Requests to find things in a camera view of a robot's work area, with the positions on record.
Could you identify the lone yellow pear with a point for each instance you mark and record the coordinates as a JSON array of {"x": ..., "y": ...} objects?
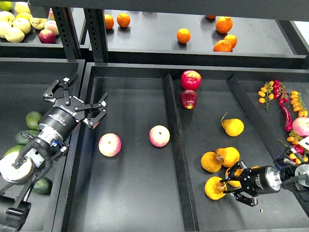
[{"x": 233, "y": 127}]

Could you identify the lone avocado bottom left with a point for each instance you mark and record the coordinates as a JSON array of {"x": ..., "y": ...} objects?
[{"x": 43, "y": 186}]

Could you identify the black tray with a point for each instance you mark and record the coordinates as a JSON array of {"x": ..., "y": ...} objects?
[
  {"x": 136, "y": 190},
  {"x": 22, "y": 84}
]

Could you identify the orange cherry tomato vine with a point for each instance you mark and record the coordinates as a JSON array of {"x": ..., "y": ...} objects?
[
  {"x": 298, "y": 104},
  {"x": 266, "y": 94}
]

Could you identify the orange cherry tomato vine left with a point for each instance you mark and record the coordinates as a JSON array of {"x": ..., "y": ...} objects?
[{"x": 266, "y": 94}]

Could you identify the large orange on shelf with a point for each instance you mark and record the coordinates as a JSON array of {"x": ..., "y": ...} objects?
[{"x": 224, "y": 24}]

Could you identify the yellow apple on shelf front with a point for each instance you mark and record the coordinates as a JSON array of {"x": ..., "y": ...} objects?
[{"x": 14, "y": 35}]

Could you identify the black right tray divider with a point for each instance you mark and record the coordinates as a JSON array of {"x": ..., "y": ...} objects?
[{"x": 272, "y": 145}]

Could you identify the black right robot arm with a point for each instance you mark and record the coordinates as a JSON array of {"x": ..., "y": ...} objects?
[{"x": 291, "y": 173}]

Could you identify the bright red apple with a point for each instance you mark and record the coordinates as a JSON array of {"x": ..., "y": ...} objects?
[{"x": 190, "y": 80}]

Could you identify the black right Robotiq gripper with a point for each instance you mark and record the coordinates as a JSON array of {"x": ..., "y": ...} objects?
[{"x": 256, "y": 181}]

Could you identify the red chili pepper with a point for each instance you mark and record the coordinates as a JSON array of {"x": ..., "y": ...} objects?
[{"x": 288, "y": 121}]

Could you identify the pink apple right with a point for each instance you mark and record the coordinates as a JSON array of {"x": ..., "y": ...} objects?
[{"x": 159, "y": 136}]

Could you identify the black middle tray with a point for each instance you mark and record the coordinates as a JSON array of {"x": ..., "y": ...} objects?
[{"x": 136, "y": 190}]

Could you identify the pink peach right edge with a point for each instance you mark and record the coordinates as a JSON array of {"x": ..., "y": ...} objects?
[{"x": 301, "y": 126}]

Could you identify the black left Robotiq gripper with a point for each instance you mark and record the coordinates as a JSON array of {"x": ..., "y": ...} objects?
[{"x": 62, "y": 118}]

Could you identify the orange on shelf centre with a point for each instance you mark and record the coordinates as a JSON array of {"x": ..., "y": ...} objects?
[{"x": 183, "y": 35}]

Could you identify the pink apple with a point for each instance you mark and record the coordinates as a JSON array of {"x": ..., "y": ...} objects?
[
  {"x": 159, "y": 136},
  {"x": 109, "y": 144}
]

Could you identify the avocado top left of pile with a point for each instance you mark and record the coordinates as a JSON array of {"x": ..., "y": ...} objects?
[{"x": 32, "y": 120}]

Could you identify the orange on shelf far left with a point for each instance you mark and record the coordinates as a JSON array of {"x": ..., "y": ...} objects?
[{"x": 109, "y": 21}]

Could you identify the dark red apple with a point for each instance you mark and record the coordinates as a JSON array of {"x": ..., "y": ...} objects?
[{"x": 188, "y": 99}]

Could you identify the red apple on shelf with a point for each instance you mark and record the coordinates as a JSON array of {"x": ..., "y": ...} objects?
[{"x": 47, "y": 36}]

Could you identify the black left tray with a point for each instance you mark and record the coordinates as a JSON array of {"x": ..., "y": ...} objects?
[{"x": 22, "y": 84}]

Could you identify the pink apple left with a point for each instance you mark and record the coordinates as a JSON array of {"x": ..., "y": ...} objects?
[{"x": 109, "y": 144}]

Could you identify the black tray divider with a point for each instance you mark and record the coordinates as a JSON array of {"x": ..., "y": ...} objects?
[
  {"x": 272, "y": 145},
  {"x": 186, "y": 196}
]

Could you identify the orange on shelf front right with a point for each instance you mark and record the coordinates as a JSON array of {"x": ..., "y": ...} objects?
[{"x": 223, "y": 46}]

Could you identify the orange cherry tomato vine right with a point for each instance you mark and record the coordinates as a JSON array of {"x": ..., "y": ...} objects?
[{"x": 298, "y": 104}]

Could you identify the avocado pile middle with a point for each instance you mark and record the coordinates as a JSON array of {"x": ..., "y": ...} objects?
[{"x": 24, "y": 136}]

